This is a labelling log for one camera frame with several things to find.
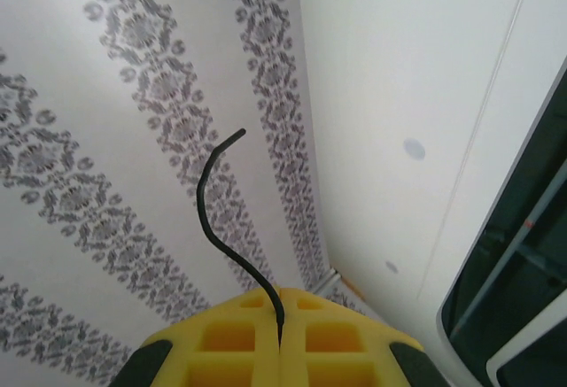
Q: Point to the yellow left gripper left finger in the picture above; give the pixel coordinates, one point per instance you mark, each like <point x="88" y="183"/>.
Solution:
<point x="230" y="338"/>

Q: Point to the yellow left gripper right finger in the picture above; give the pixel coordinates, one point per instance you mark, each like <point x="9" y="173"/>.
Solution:
<point x="332" y="338"/>

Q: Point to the dark window white frame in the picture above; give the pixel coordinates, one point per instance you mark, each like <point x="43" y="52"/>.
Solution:
<point x="531" y="227"/>

